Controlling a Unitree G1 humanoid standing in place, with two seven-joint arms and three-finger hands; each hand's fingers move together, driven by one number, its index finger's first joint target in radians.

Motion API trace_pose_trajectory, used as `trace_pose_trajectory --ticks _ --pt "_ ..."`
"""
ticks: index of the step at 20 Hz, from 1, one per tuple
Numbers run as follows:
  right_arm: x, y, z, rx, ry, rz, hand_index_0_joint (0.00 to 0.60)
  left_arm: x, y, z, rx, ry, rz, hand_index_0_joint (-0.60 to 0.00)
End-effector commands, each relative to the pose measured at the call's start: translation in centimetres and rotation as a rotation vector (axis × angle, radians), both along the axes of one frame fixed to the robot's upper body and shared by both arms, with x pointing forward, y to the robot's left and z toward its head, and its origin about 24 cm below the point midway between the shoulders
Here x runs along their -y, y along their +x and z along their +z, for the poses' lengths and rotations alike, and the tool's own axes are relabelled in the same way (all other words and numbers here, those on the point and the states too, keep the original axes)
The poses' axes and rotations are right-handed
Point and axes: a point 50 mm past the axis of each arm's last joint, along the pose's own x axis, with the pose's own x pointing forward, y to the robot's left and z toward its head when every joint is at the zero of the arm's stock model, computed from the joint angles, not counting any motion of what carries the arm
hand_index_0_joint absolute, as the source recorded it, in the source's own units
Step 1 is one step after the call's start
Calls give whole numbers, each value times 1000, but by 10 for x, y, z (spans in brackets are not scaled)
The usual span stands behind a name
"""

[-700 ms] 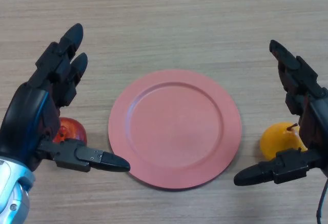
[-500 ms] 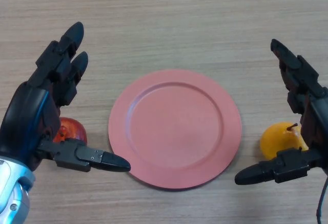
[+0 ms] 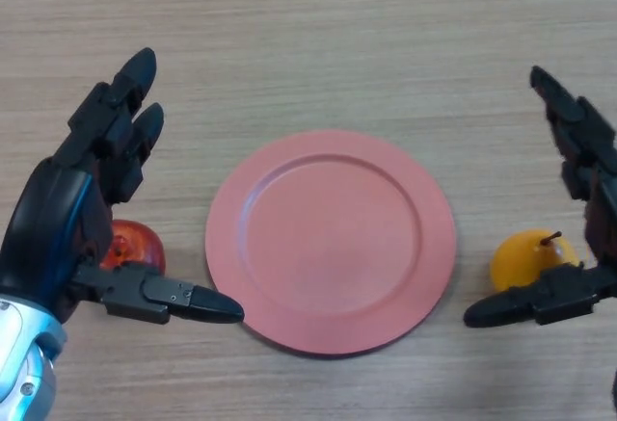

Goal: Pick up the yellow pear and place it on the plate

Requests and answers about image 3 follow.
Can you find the yellow pear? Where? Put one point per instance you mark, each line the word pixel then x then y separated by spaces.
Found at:
pixel 523 262

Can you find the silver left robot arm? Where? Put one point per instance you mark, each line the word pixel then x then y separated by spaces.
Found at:
pixel 19 368

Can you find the red apple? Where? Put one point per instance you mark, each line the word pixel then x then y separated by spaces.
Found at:
pixel 142 245

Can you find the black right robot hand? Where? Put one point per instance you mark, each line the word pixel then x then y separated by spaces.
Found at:
pixel 605 228

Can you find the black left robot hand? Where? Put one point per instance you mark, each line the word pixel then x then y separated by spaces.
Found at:
pixel 53 209

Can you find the pink round plate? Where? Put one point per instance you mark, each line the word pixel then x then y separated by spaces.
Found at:
pixel 328 247

